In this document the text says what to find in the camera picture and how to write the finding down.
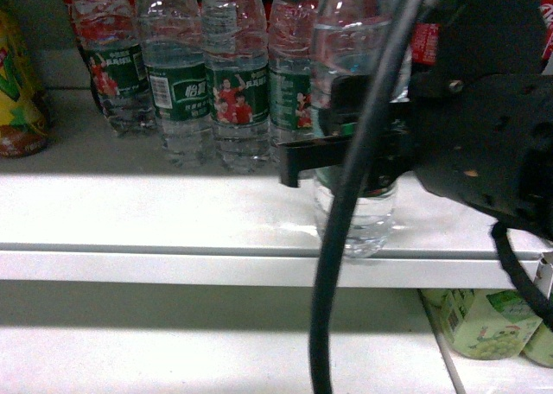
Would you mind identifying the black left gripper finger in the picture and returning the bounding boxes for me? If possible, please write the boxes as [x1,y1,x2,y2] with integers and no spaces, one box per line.
[277,134,409,187]

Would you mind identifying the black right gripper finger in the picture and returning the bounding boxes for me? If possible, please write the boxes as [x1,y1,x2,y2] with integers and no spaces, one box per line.
[318,74,410,136]

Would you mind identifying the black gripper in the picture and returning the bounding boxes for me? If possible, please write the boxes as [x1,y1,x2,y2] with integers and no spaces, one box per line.
[410,0,552,238]

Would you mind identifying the clear water bottle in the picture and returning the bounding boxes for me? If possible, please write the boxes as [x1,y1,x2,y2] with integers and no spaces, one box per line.
[310,0,398,258]

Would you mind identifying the water bottle behind front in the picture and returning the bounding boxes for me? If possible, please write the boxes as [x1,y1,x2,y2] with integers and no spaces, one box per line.
[268,0,320,164]

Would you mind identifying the water bottle athletes label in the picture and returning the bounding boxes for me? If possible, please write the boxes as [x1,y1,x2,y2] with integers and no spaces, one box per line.
[201,0,270,174]

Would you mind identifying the water bottle barcode label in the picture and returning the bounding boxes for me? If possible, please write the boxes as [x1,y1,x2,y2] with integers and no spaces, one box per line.
[136,0,214,167]

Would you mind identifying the far left water bottle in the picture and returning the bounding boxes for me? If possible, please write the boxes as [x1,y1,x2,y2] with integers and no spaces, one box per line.
[71,0,156,136]

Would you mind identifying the white metal shelf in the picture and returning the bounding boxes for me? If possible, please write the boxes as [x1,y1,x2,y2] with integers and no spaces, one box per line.
[1,89,510,289]

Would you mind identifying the cola bottle red label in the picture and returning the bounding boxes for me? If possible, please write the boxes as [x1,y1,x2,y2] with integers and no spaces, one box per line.
[410,22,441,67]

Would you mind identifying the cola bottle olympic label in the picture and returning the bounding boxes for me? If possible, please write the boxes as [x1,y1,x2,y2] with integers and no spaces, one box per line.
[540,0,553,69]

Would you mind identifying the yellow iced tea bottle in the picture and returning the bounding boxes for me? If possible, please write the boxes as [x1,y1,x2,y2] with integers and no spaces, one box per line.
[1,7,50,158]

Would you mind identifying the black smooth cable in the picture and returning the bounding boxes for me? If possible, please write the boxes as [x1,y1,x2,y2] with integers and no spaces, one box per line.
[308,0,433,394]

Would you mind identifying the black braided cable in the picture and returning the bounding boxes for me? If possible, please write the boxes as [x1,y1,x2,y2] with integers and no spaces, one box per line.
[490,221,553,321]

